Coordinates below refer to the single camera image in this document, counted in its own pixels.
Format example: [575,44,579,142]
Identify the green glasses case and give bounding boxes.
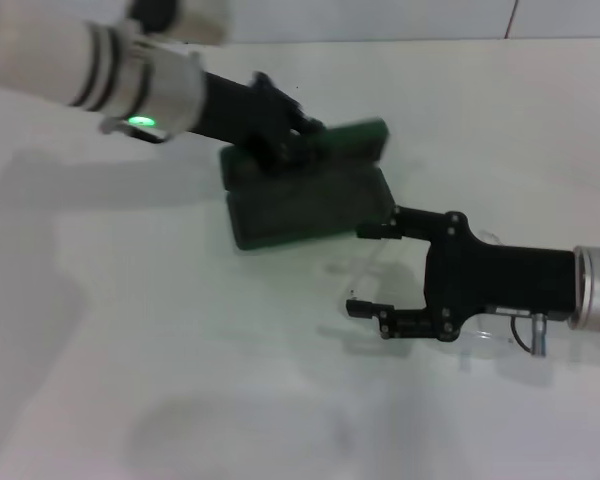
[218,117,397,252]

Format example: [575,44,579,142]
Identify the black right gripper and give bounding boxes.
[345,204,580,344]

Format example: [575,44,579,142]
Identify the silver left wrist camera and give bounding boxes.
[123,0,232,47]

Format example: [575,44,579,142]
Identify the clear plastic glasses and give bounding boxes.
[347,228,514,347]

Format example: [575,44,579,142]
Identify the thin black right cable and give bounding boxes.
[509,315,535,354]

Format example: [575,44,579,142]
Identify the silver right connector plug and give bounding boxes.
[529,312,549,358]

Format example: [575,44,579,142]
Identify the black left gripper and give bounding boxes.
[189,72,329,175]

